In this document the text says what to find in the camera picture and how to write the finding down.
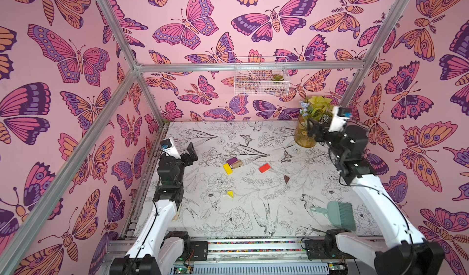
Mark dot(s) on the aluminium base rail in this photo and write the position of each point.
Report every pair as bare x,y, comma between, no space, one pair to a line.
242,256

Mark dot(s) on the purple block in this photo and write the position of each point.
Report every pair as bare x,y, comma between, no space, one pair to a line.
232,161

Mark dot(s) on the yellow rectangular block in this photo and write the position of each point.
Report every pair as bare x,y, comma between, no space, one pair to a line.
227,168

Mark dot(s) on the small succulent in basket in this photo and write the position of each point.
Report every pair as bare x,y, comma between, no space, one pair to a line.
277,78

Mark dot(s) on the potted plant in vase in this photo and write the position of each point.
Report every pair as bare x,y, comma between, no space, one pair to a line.
314,111

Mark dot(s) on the white wire basket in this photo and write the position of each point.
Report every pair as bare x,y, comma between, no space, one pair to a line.
254,77

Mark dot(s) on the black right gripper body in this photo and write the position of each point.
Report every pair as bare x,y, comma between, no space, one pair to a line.
322,131

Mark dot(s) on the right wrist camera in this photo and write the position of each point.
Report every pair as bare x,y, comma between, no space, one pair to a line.
340,117

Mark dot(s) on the red rectangular block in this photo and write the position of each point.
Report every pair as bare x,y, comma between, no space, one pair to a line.
264,168

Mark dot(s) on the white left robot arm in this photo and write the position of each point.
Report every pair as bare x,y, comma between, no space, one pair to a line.
161,216

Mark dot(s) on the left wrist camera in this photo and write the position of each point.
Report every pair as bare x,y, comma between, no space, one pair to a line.
169,148

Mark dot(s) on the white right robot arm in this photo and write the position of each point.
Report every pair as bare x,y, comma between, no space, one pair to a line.
405,250

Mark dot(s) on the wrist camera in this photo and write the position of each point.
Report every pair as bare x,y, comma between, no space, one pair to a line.
169,148
340,117

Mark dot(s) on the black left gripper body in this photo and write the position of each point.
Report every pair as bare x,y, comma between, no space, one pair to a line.
186,161

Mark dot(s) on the brown wooden block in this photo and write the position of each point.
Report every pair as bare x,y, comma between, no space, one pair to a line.
237,164

